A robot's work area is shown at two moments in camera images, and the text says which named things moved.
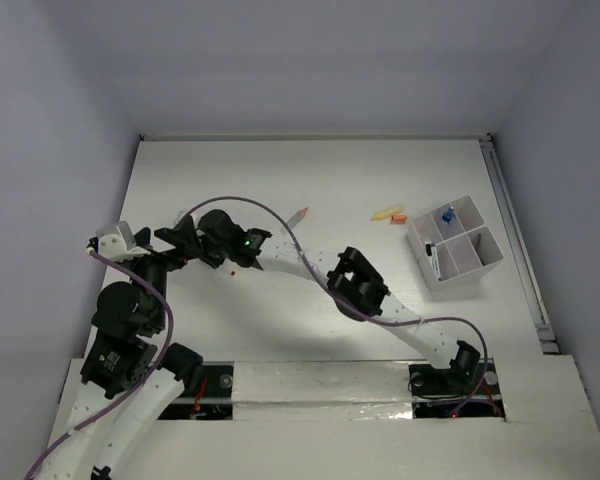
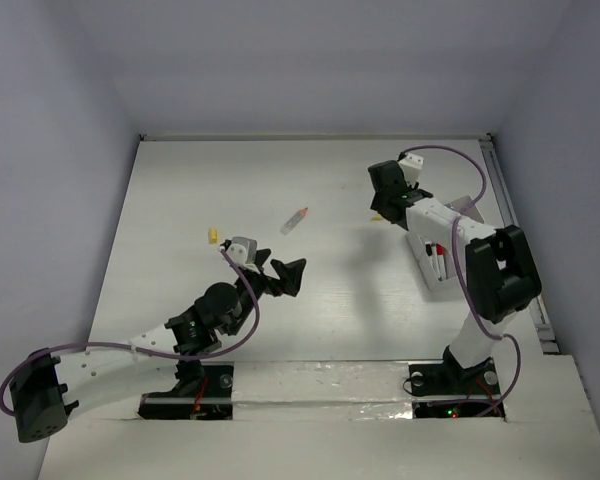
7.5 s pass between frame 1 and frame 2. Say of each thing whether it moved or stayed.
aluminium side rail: stayed
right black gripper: moved
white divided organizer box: stayed
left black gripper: moved
